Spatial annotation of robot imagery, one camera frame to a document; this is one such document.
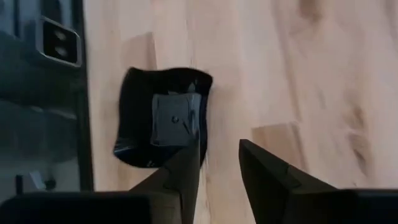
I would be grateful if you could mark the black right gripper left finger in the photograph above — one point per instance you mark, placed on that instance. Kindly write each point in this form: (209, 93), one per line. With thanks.
(177, 193)

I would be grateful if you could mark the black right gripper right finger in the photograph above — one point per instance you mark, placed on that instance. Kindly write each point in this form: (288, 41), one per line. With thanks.
(273, 196)

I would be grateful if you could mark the small black camera silver rim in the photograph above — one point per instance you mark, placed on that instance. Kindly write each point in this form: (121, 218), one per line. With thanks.
(59, 43)

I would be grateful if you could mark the black wavy square plate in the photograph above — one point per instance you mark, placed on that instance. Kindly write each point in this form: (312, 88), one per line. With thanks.
(140, 109)

